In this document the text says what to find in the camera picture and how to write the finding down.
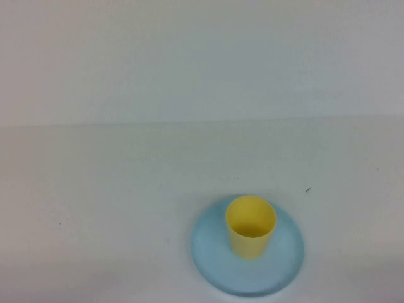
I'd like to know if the yellow plastic cup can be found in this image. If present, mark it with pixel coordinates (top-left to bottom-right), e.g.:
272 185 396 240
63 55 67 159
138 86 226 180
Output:
225 195 278 261

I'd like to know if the light blue plastic plate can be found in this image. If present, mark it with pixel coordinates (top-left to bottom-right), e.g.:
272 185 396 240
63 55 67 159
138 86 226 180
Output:
190 194 306 298

